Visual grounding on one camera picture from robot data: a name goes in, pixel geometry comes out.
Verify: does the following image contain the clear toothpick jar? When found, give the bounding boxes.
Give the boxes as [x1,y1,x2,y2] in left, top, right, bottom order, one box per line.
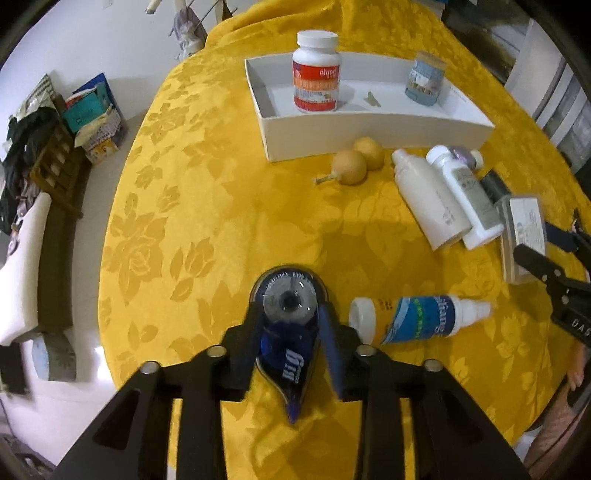
[405,51,447,107]

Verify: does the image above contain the wooden slatted rack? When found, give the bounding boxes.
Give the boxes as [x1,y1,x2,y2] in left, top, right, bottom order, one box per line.
[29,123,90,219]

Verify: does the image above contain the blue correction tape dispenser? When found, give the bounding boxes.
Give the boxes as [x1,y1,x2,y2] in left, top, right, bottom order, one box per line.
[250,265,328,424]

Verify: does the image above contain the red white supplement bottle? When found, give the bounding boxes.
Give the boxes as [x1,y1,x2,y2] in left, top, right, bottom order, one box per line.
[291,30,342,112]

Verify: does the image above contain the white cushion bench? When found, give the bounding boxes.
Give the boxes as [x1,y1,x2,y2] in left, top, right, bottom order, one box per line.
[1,192,52,346]

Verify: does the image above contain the plain white bottle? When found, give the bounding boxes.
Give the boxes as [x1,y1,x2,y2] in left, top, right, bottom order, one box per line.
[392,149,472,251]

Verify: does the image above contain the black cylindrical bottle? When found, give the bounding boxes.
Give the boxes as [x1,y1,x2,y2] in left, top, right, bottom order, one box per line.
[480,169,512,204]

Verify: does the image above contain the purple white small bottle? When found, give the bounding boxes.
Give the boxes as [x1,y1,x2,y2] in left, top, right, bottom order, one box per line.
[449,146,484,171]

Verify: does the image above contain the round tan fruit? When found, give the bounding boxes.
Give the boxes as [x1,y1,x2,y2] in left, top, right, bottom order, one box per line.
[314,150,368,186]
[353,136,385,171]

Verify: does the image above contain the yellow floral tablecloth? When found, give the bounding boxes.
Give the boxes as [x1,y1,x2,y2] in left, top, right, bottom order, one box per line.
[98,1,590,442]

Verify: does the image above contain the white labelled medicine bottle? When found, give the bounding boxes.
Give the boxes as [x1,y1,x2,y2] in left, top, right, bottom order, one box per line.
[427,145,504,250]

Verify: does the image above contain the pile of boxes and books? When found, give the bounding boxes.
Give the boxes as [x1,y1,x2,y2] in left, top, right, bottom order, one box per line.
[62,73,127,165]

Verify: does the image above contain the white cardboard tray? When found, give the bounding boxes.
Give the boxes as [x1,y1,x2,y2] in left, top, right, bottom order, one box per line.
[245,52,494,162]

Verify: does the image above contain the black clothes pile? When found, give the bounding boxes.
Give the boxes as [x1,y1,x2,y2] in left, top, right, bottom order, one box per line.
[1,107,60,235]

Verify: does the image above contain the blue label spray bottle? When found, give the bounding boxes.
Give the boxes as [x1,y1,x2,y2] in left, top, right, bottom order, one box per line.
[349,295,493,346]

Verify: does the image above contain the white card box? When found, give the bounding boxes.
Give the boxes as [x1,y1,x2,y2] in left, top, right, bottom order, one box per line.
[496,195,546,285]

